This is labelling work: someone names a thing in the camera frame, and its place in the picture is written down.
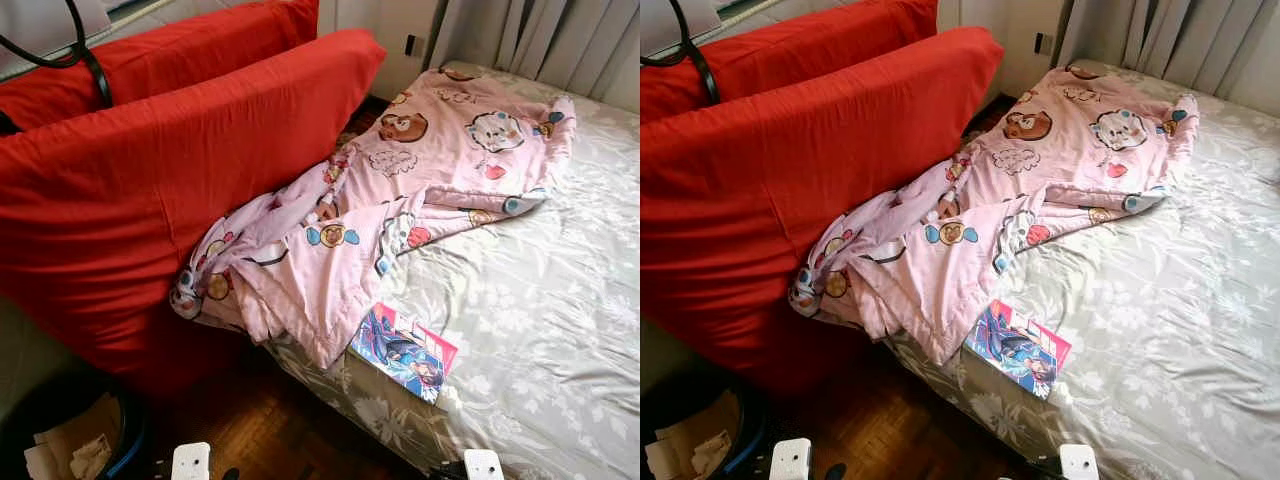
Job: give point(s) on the colourful comic magazine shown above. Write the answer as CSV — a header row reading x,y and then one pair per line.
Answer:
x,y
1015,345
405,350

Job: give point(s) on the black waste bin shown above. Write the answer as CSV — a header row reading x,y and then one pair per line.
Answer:
x,y
755,440
135,440

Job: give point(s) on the brown crumpled paper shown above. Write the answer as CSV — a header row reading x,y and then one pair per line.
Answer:
x,y
70,440
690,440

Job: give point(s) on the pink cartoon blanket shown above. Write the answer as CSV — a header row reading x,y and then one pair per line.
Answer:
x,y
950,260
330,260

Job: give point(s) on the large red cushion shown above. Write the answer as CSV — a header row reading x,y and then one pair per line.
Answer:
x,y
800,200
830,50
150,200
200,50

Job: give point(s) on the bed with beige floral sheet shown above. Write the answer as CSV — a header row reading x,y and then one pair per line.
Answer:
x,y
1170,300
540,300

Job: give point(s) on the black curved tube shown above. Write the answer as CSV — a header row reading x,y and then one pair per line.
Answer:
x,y
100,85
708,85

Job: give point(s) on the grey curtain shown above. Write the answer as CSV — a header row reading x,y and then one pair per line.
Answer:
x,y
540,45
1180,45

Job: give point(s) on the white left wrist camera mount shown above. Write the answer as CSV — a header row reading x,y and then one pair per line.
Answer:
x,y
190,462
790,460

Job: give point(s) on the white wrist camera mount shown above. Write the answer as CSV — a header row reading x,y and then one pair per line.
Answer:
x,y
1080,463
190,462
484,466
790,460

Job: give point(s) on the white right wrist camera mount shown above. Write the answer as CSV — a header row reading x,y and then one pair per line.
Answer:
x,y
484,466
1080,463

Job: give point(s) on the black wall socket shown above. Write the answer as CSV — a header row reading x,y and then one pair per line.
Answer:
x,y
1044,44
411,46

